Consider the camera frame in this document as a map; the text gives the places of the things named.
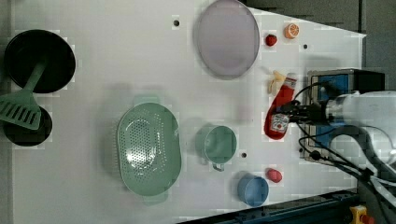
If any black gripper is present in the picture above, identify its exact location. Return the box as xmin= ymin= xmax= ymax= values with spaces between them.
xmin=281 ymin=101 xmax=327 ymax=124

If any red plush ketchup bottle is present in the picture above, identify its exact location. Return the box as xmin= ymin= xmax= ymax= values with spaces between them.
xmin=263 ymin=73 xmax=297 ymax=140

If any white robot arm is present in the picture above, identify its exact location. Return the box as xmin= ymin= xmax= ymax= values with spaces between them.
xmin=276 ymin=91 xmax=395 ymax=165

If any black toaster oven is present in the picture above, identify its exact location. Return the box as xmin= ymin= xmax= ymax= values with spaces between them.
xmin=303 ymin=69 xmax=386 ymax=163

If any plush peeled banana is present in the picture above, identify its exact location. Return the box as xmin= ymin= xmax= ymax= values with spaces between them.
xmin=268 ymin=70 xmax=286 ymax=95

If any large red strawberry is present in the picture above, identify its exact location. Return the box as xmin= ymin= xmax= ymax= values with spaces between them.
xmin=265 ymin=168 xmax=283 ymax=183

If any small red strawberry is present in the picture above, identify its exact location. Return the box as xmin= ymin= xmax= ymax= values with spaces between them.
xmin=265 ymin=35 xmax=277 ymax=47

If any plush orange slice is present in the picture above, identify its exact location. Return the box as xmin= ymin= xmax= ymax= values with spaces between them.
xmin=284 ymin=23 xmax=300 ymax=39

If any green metal cup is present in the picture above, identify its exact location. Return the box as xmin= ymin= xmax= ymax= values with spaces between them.
xmin=195 ymin=124 xmax=237 ymax=172

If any yellow red emergency button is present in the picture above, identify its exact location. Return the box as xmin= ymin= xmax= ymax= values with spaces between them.
xmin=349 ymin=205 xmax=371 ymax=224

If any lavender oval plate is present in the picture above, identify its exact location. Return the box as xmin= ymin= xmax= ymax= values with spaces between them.
xmin=195 ymin=0 xmax=261 ymax=78

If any green spatula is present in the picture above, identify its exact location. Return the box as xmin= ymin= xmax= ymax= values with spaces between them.
xmin=0 ymin=61 xmax=47 ymax=130

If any black frying pan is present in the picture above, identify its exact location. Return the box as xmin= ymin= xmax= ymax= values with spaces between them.
xmin=4 ymin=30 xmax=77 ymax=93

